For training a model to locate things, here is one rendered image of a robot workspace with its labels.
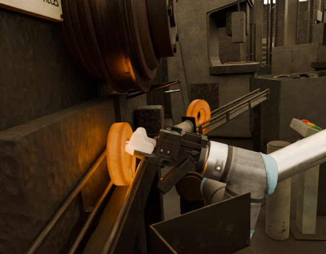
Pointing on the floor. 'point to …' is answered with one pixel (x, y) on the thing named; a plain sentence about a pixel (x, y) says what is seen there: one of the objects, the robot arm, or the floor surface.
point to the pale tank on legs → (266, 33)
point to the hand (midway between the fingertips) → (122, 146)
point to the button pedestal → (306, 195)
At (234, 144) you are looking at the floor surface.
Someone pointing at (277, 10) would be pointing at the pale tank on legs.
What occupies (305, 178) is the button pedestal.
